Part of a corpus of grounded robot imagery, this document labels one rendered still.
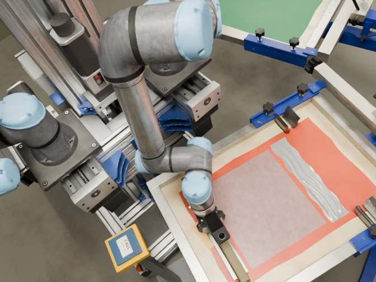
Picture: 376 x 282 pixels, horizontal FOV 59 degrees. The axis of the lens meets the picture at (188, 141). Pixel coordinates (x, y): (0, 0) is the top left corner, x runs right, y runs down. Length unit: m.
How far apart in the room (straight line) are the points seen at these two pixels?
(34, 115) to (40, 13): 0.29
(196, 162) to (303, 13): 1.14
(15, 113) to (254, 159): 0.84
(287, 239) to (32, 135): 0.87
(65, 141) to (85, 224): 1.43
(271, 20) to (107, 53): 1.21
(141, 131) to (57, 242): 1.80
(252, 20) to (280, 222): 1.03
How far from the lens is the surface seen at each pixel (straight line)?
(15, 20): 1.07
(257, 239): 1.21
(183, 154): 0.92
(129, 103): 0.78
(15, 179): 0.82
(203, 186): 0.85
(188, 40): 0.64
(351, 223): 1.27
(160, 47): 0.65
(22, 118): 1.00
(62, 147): 1.11
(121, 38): 0.67
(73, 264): 2.46
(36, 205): 2.75
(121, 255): 1.27
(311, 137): 1.38
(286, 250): 1.21
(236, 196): 1.26
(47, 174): 1.16
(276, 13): 1.83
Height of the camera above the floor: 2.14
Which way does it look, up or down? 59 degrees down
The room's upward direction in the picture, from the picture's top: 20 degrees counter-clockwise
